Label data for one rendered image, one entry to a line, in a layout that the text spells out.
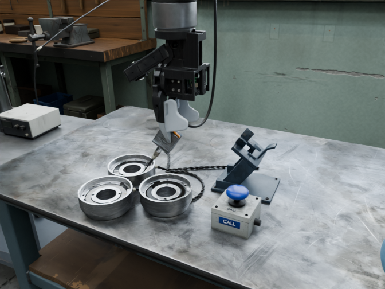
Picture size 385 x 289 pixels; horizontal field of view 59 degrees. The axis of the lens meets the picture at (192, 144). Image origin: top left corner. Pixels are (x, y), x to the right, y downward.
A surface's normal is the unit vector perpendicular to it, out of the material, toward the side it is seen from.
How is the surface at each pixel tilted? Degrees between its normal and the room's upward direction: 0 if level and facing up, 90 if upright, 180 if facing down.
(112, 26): 90
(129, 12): 90
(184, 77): 90
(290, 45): 90
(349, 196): 0
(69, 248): 0
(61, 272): 0
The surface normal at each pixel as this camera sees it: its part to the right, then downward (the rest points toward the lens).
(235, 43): -0.46, 0.38
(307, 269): -0.01, -0.90
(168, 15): -0.23, 0.41
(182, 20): 0.37, 0.39
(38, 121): 0.92, 0.15
